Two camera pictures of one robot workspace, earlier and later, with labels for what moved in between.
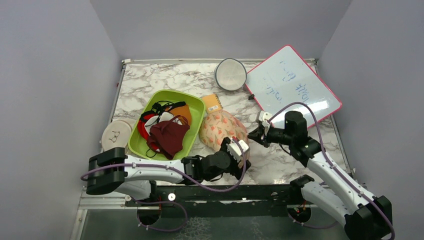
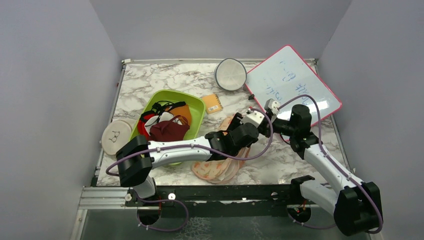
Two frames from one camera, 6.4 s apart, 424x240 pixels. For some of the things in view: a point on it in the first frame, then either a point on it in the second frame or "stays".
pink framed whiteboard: [288, 83] stays
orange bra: [182, 112] stays
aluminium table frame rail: [110, 201] stays
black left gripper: [236, 171] to [236, 122]
